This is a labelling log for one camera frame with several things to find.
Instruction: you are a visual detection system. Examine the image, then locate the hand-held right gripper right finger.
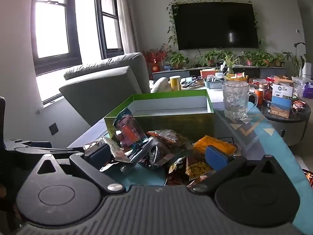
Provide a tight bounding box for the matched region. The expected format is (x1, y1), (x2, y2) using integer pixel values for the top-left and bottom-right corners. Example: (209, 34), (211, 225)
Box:
(188, 146), (280, 194)

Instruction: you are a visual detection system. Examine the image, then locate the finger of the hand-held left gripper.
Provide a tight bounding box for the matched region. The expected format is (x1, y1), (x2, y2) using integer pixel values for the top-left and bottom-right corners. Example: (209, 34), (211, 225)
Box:
(15, 147), (85, 160)
(5, 139), (52, 150)

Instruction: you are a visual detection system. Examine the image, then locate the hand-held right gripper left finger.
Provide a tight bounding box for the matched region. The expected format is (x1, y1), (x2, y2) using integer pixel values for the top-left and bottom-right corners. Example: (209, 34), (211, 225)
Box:
(36, 143), (126, 194)

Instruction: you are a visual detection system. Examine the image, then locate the silver foil snack packet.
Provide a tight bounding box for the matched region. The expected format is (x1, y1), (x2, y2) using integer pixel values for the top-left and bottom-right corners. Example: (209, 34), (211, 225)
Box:
(83, 136), (130, 172)

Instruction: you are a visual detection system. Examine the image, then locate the pile of snack packets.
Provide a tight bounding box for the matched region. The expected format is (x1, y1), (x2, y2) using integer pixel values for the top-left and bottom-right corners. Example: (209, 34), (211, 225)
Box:
(83, 107), (237, 187)

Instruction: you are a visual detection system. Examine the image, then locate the green cardboard box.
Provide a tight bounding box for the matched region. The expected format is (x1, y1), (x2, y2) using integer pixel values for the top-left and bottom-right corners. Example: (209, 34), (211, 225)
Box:
(104, 89), (215, 144)

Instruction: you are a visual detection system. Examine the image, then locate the white coffee table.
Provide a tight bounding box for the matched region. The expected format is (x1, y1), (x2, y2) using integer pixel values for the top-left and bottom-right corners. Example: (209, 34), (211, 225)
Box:
(156, 83), (257, 110)

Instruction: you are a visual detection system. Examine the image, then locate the clear glass mug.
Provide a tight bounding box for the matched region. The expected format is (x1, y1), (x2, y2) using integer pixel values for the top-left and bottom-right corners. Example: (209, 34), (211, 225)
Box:
(222, 81), (258, 120)

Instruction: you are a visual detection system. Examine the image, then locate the teal patterned rug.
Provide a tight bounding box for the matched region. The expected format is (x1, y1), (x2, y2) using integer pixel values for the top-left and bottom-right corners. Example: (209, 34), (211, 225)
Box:
(66, 101), (313, 235)

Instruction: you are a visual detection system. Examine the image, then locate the grey sofa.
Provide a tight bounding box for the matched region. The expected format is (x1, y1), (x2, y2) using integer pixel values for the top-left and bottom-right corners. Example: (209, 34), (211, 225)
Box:
(59, 52), (151, 128)

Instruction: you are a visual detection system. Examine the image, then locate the teal plastic basket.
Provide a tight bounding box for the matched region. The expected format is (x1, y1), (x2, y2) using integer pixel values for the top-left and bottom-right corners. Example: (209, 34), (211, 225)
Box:
(204, 78), (227, 90)

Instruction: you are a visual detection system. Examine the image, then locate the orange jar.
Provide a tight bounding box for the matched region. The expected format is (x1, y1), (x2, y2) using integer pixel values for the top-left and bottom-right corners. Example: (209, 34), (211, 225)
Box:
(254, 88), (264, 105)

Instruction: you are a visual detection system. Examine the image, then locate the grey round ottoman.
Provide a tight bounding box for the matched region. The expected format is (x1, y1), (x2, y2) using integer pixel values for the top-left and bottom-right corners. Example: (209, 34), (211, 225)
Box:
(262, 97), (310, 146)

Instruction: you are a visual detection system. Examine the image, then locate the yellow wicker basket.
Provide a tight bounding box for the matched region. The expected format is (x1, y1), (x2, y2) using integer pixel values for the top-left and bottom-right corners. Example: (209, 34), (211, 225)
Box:
(225, 73), (248, 82)

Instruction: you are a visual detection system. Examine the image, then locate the orange box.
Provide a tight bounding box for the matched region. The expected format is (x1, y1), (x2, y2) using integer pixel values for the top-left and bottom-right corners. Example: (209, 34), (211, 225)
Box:
(200, 70), (219, 79)

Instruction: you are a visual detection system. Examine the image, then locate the yellow canister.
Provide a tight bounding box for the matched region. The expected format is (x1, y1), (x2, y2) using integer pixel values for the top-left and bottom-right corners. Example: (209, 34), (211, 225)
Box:
(169, 76), (182, 91)

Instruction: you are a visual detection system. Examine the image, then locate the blue and white carton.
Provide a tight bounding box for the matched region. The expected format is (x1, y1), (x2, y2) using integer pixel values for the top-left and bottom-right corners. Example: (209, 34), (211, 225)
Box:
(265, 78), (294, 119)

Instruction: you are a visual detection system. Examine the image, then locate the white cushion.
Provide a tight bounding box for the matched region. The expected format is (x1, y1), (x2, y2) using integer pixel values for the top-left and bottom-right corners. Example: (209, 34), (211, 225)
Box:
(150, 77), (170, 93)

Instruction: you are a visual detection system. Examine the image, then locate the red packet with dark print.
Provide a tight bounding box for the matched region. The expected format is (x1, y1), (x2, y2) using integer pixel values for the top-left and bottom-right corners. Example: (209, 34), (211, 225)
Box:
(303, 168), (313, 188)

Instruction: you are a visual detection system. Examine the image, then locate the potted spider plant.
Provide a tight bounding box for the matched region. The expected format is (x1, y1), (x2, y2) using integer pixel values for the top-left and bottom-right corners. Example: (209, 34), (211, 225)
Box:
(219, 54), (241, 75)

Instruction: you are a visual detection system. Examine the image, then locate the grey television cabinet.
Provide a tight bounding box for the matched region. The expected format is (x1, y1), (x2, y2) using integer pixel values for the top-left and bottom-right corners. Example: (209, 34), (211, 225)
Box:
(152, 65), (286, 80)

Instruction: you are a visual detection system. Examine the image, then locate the green potted plant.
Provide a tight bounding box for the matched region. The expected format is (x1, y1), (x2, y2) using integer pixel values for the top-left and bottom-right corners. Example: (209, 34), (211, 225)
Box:
(167, 51), (189, 69)
(273, 52), (286, 67)
(259, 51), (275, 67)
(242, 51), (261, 66)
(203, 50), (222, 66)

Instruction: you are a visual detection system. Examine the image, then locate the large black-framed window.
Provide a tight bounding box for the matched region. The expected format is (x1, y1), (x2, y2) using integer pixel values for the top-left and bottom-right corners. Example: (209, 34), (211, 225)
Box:
(31, 0), (82, 104)

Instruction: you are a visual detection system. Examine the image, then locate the clear plastic bag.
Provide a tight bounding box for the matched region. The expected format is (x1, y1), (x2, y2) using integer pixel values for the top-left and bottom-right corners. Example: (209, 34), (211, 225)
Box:
(292, 77), (309, 96)

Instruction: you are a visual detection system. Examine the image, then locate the purple bag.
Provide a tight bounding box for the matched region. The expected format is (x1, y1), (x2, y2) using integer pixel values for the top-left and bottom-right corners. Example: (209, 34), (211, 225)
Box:
(302, 83), (313, 98)

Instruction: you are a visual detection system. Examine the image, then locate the red flower decoration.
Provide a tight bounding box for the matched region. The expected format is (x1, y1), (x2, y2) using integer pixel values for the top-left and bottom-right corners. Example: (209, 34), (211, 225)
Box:
(143, 44), (169, 72)

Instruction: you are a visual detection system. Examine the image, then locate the tall leafy potted plant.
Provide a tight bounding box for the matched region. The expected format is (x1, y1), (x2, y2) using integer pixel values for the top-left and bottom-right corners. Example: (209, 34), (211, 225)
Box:
(282, 42), (307, 77)

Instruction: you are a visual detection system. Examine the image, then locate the white appliance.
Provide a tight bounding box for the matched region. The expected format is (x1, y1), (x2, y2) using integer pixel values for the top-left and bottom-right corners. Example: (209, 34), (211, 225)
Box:
(303, 62), (313, 79)

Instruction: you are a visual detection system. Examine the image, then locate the narrow black-framed window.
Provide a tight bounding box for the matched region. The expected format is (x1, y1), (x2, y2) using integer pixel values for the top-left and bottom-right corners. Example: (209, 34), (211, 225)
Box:
(94, 0), (125, 59)

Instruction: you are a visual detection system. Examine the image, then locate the green trailing vine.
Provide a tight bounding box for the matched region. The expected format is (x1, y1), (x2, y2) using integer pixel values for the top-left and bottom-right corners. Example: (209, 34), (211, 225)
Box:
(167, 0), (260, 47)

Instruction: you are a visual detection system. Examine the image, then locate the white curtain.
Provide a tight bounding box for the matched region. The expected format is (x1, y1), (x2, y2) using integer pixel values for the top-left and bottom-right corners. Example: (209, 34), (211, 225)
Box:
(115, 0), (140, 54)

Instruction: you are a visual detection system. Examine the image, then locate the black wall television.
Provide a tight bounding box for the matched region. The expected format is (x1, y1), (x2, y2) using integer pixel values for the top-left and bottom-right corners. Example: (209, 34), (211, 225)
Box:
(172, 2), (259, 51)

